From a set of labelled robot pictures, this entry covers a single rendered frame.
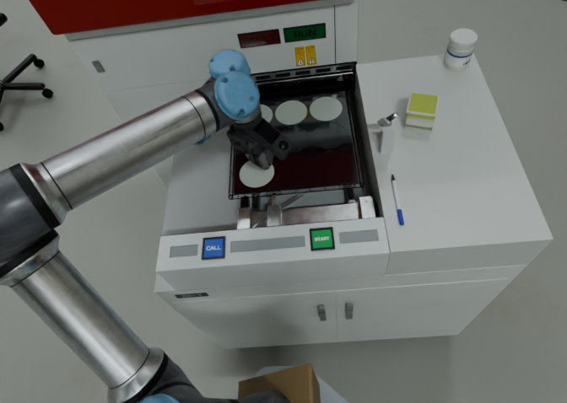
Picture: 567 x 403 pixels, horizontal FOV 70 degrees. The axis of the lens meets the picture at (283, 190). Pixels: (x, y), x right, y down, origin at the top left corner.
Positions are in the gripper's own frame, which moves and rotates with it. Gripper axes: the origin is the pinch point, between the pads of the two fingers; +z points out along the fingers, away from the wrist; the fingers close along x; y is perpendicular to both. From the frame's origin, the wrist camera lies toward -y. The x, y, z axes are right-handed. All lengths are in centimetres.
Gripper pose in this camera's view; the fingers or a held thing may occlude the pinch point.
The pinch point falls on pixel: (269, 166)
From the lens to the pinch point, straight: 107.9
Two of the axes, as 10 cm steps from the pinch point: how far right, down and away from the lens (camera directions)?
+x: -5.6, 7.5, -3.5
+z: 1.6, 5.1, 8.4
